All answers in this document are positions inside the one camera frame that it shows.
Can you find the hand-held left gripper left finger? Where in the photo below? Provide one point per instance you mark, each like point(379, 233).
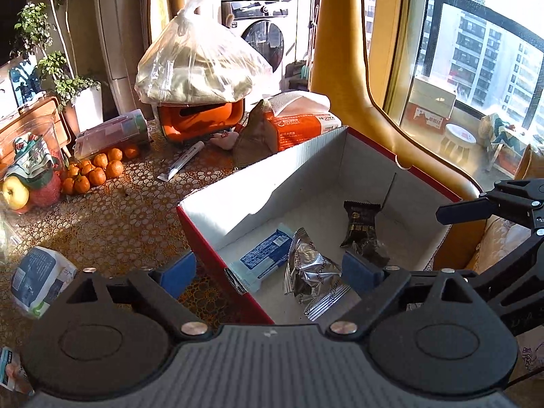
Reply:
point(178, 273)

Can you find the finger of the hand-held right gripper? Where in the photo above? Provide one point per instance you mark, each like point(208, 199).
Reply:
point(518, 297)
point(510, 202)

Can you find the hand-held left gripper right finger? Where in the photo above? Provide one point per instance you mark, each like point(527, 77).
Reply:
point(360, 272)

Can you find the dark purple snack packet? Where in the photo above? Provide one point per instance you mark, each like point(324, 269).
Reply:
point(376, 253)

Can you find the silver foil snack packet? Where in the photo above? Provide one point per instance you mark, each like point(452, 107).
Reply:
point(314, 276)

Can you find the black snack packet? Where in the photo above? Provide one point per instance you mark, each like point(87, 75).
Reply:
point(360, 221)

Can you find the blue snack packet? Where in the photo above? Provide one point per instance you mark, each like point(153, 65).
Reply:
point(265, 255)

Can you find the white chicken snack packet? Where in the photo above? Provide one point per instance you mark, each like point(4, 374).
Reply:
point(10, 369)

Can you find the chair with patterned cloth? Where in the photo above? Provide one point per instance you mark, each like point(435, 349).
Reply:
point(503, 136)

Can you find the white round stool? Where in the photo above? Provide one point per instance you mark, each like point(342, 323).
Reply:
point(459, 135)

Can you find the white tube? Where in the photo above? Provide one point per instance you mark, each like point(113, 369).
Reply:
point(180, 161)

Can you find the cardboard box red label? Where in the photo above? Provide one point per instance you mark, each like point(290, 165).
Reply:
point(427, 108)

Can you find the pile of tangerines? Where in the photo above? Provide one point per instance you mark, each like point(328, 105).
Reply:
point(95, 172)

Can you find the white bread packet blue label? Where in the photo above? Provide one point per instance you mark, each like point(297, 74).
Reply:
point(40, 280)

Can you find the small white plush toy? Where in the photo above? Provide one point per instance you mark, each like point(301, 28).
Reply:
point(225, 140)

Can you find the orange white container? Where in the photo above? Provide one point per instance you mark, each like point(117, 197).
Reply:
point(195, 121)

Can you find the orange tissue pack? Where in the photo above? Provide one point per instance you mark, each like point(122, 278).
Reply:
point(306, 127)

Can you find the clear box green lid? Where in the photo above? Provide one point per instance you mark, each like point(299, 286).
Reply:
point(110, 134)

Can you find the yellow apple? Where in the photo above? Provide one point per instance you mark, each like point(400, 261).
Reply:
point(15, 193)

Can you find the clear plastic tub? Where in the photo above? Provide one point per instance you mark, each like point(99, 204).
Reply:
point(34, 157)

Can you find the plastic bag with cloth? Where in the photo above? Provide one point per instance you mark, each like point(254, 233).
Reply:
point(199, 63)

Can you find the wooden TV cabinet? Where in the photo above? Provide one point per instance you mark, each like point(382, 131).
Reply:
point(25, 123)

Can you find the yellow giraffe plush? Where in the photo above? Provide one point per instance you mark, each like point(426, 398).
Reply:
point(344, 51)

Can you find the potted tree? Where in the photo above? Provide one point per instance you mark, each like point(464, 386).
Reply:
point(55, 68)

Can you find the blue picture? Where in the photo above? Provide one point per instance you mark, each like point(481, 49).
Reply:
point(23, 83)

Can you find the washing machine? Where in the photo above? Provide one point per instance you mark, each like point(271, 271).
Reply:
point(259, 38)

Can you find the white standing air conditioner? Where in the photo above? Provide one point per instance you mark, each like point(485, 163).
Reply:
point(119, 21)

